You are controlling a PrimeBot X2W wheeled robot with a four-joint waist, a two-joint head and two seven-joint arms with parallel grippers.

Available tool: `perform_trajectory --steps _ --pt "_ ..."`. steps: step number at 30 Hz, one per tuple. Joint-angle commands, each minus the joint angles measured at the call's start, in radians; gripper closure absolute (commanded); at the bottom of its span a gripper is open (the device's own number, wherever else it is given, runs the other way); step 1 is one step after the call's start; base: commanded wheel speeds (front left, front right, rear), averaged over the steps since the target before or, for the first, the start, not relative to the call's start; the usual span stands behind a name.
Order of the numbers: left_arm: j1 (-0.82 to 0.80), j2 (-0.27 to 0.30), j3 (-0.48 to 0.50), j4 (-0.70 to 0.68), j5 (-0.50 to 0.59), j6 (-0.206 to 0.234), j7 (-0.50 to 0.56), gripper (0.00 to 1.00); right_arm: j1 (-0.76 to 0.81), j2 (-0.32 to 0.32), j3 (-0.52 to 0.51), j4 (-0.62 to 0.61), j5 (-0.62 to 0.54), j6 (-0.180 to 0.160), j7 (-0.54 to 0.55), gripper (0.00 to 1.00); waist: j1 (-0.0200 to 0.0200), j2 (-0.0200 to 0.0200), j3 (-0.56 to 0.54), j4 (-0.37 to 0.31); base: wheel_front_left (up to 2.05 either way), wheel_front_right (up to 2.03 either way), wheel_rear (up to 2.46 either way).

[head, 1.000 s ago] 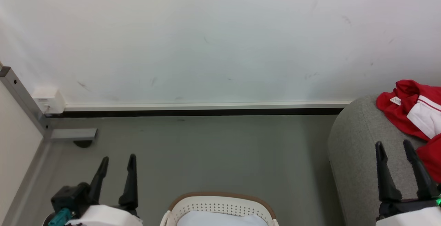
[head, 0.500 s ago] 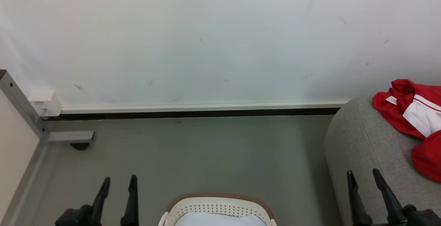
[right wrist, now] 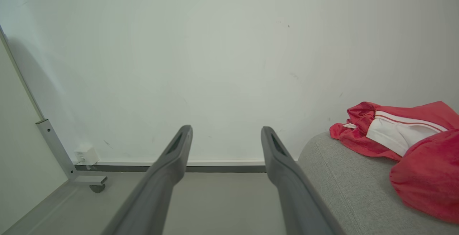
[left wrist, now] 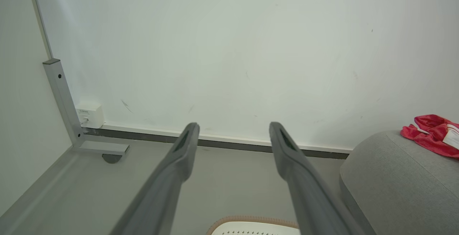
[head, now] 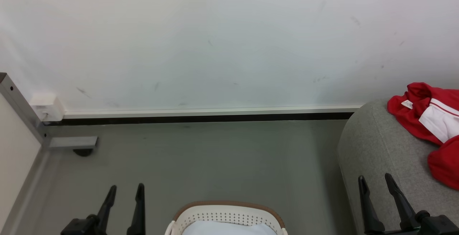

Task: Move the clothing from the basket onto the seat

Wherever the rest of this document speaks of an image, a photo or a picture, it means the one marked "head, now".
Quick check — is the white wall baseboard trunking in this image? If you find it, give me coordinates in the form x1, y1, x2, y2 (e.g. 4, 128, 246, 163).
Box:
43, 104, 365, 126

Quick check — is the white partition panel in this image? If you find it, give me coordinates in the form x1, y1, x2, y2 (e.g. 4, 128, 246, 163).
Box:
0, 93, 43, 225

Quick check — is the red garment with white trim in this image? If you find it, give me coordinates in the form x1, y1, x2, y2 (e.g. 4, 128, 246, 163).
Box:
387, 82, 459, 191

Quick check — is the grey metal frame leg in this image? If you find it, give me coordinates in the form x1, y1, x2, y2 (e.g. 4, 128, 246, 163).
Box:
0, 72, 98, 235

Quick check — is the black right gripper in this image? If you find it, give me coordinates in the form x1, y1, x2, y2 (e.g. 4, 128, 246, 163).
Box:
358, 173, 459, 235

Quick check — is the white wall outlet box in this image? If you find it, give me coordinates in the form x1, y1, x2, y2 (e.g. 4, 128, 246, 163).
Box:
29, 92, 65, 122

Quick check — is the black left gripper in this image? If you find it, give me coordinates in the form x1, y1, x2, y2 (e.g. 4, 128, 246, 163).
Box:
60, 183, 146, 235

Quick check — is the grey fabric sofa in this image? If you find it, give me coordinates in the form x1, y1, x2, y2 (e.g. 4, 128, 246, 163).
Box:
337, 99, 459, 235

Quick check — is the white laundry basket brown rim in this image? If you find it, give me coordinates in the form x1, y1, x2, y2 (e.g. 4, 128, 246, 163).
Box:
165, 201, 288, 235

